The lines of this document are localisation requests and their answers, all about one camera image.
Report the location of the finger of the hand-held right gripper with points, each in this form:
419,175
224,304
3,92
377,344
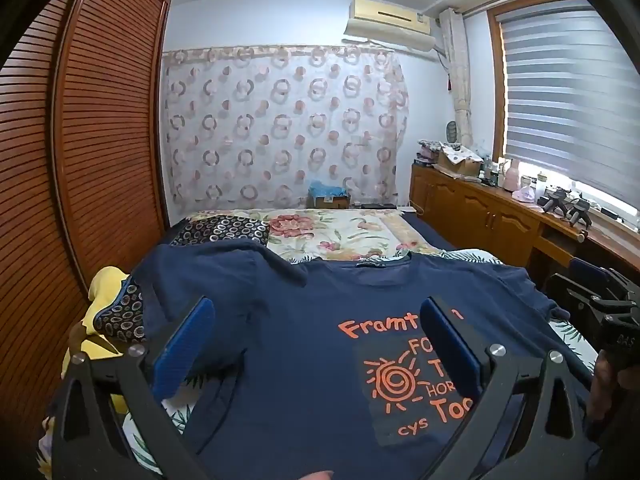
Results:
570,300
595,270

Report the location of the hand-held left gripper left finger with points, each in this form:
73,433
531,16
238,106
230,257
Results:
182,345

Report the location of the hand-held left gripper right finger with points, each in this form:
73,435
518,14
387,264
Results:
452,355

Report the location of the navy blue printed t-shirt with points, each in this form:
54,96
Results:
300,360

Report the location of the person's right hand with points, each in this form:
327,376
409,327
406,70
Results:
606,380

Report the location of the palm leaf bedsheet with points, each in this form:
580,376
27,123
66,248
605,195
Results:
567,332

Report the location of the yellow cloth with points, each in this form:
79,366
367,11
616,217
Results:
107,285

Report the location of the pink cloth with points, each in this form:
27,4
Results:
525,194

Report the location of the medallion print navy quilt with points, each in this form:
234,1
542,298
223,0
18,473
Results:
225,230

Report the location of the pink vase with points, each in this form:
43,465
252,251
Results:
512,175

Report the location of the long wooden cabinet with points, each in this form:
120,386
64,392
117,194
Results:
480,210

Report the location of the row of small bottles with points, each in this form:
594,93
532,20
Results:
490,170

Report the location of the floral quilt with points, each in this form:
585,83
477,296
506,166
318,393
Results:
350,230

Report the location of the black flat box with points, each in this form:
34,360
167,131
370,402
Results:
375,205

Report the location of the open cardboard box with papers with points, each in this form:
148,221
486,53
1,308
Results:
462,165

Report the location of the grey striped window blind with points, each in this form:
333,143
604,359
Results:
565,100

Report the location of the small grey fan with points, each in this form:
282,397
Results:
452,131

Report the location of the pile of folded cloths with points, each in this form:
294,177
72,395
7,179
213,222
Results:
429,150

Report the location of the louvred wooden wardrobe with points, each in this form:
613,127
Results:
110,135

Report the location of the beige tied window curtain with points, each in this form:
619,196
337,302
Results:
460,85

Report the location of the circle print sheer curtain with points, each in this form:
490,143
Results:
280,135

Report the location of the wooden window frame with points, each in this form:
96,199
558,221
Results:
495,85

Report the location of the beige wall air conditioner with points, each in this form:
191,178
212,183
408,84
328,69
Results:
385,15

